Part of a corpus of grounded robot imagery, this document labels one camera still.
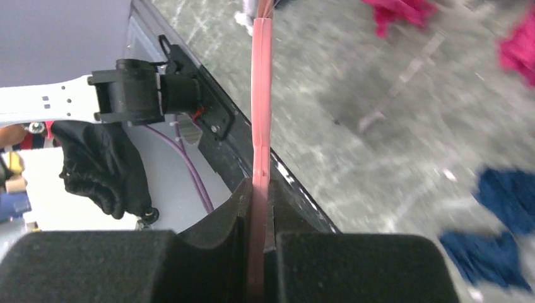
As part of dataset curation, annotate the dark blue scrap pair right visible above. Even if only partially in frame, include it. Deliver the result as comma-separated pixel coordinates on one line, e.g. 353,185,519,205
473,168,534,235

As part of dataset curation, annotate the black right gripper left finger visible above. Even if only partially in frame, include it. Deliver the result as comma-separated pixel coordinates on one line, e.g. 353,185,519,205
1,179,252,302

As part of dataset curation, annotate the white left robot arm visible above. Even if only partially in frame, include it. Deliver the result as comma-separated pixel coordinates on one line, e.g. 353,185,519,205
1,59,203,126

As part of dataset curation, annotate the dark blue scrap pair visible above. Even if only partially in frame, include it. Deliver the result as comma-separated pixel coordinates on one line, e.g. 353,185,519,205
473,168,534,235
438,231,532,293

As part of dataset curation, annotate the black cloth hanging outside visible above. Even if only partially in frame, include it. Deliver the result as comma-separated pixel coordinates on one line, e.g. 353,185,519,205
50,121,160,224

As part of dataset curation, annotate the magenta paper scrap by handle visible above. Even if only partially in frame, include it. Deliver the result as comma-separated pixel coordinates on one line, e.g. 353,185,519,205
363,0,437,38

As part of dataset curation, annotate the pink plastic hand brush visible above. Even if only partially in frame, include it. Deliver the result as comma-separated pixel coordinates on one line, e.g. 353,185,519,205
246,1,274,302

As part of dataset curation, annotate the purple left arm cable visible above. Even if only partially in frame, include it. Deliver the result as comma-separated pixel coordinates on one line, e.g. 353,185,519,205
144,115,215,215

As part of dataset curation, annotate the magenta paper scrap centre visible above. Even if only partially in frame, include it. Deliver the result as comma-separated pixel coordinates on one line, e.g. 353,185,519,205
498,8,534,86

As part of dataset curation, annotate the dark blue scrap pair left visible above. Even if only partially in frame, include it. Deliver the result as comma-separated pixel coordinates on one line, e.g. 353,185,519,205
438,231,532,293

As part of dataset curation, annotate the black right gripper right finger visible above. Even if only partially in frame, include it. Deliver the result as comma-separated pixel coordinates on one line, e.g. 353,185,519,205
264,181,459,303

